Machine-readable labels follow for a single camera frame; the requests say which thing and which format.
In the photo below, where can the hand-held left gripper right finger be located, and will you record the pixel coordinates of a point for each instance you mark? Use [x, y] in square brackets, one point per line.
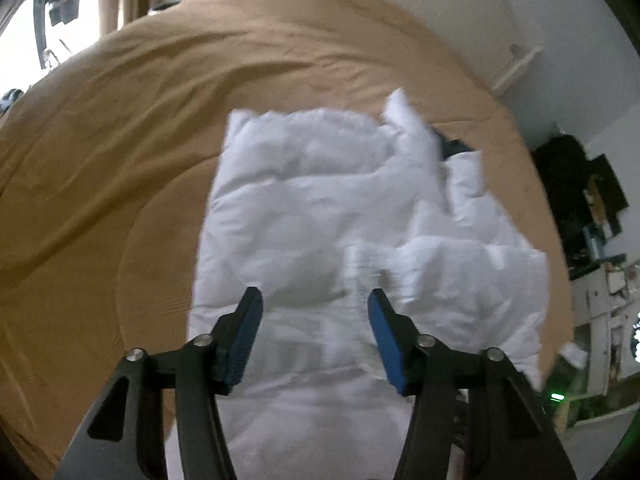
[385, 337]

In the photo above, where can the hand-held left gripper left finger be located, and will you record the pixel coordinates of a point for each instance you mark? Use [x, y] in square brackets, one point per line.
[246, 332]

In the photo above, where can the white puffy jacket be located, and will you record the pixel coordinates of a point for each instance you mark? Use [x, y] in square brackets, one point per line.
[310, 200]

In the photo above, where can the cluttered white cabinet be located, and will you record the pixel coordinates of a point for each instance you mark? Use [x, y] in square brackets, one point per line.
[595, 305]

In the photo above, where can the tan bedspread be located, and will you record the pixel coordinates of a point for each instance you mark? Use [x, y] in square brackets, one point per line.
[125, 135]

